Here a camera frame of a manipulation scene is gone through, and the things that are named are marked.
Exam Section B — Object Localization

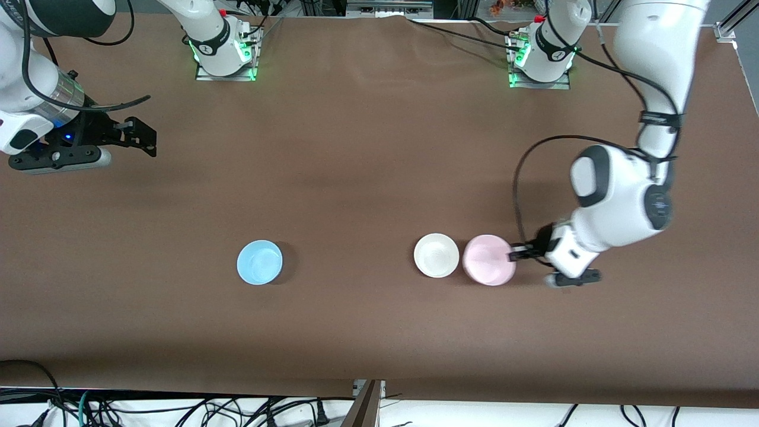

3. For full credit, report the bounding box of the pink bowl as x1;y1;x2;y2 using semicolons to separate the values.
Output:
462;234;517;286

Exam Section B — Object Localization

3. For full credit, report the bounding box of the blue bowl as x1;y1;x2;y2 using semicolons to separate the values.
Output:
237;240;284;286

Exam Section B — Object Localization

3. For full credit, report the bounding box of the white bowl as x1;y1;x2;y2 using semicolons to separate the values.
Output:
413;233;460;278

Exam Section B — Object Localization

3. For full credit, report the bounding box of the brown table cover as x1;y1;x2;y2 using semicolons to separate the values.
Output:
0;12;759;410

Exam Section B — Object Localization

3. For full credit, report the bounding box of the grey power strip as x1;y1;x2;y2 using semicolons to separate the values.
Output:
346;0;434;18

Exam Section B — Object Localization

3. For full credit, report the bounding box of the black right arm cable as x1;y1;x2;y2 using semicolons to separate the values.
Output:
20;0;152;113

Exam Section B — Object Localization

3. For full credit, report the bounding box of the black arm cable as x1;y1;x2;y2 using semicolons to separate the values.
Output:
512;0;683;247
20;0;152;113

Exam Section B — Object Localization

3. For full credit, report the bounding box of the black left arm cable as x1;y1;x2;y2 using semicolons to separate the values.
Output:
512;0;683;247

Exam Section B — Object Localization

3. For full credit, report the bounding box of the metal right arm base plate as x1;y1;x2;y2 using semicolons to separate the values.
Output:
195;24;258;82

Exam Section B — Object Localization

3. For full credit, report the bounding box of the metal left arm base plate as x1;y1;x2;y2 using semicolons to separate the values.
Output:
508;33;572;90

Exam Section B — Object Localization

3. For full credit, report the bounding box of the aluminium profile post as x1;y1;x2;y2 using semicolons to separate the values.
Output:
340;380;387;427

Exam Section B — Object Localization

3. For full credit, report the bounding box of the black cable across table cover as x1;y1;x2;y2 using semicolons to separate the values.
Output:
406;18;524;49

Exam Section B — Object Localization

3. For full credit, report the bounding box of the thick black floor cable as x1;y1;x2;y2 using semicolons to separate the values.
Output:
0;358;63;416

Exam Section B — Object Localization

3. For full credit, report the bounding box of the aluminium frame corner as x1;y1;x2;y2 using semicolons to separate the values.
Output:
714;0;759;43

